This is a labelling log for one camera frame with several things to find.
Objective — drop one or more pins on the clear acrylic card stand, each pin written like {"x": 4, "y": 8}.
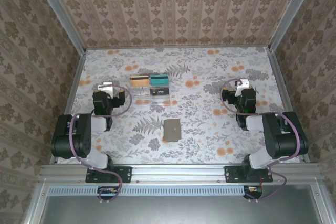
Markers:
{"x": 141, "y": 95}

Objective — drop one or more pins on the black connector block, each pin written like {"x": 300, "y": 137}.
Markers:
{"x": 256, "y": 193}
{"x": 105, "y": 193}

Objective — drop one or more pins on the aluminium side rail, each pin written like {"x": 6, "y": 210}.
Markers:
{"x": 67, "y": 103}
{"x": 288, "y": 103}

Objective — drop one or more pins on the floral patterned table cover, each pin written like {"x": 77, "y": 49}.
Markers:
{"x": 197, "y": 61}

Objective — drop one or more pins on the black card with white print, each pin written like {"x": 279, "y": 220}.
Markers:
{"x": 158, "y": 92}

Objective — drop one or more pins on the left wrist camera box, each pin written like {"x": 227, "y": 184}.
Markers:
{"x": 105, "y": 87}

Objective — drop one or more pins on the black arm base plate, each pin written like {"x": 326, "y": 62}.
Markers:
{"x": 231, "y": 174}
{"x": 126, "y": 174}

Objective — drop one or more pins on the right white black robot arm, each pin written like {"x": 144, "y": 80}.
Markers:
{"x": 286, "y": 140}

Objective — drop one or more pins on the orange card with magnetic stripe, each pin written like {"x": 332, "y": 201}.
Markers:
{"x": 139, "y": 82}

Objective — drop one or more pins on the grey metal panel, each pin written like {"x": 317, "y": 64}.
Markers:
{"x": 183, "y": 211}

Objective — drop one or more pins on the aluminium frame post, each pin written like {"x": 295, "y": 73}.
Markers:
{"x": 63, "y": 14}
{"x": 291, "y": 11}

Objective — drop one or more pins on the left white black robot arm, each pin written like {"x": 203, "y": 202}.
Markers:
{"x": 68, "y": 140}

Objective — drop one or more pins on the beige leather card holder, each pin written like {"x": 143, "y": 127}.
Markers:
{"x": 172, "y": 129}

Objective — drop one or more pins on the aluminium front rail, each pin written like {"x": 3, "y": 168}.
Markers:
{"x": 178, "y": 172}

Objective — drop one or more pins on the teal card with magnetic stripe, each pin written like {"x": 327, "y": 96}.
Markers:
{"x": 158, "y": 82}

